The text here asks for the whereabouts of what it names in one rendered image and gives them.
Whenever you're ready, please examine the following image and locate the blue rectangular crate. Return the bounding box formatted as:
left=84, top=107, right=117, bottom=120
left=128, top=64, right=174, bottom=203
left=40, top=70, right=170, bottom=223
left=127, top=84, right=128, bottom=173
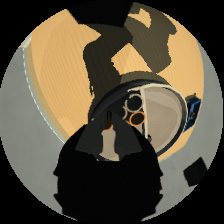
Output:
left=182, top=96, right=202, bottom=133

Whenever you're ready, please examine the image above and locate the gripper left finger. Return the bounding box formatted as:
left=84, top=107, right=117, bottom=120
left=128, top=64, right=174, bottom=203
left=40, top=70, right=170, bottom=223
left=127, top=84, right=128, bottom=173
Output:
left=53, top=111, right=108, bottom=177

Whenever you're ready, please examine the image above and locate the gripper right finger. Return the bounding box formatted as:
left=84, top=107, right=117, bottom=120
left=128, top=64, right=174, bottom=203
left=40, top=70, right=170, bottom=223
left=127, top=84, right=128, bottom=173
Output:
left=110, top=111, right=163, bottom=177

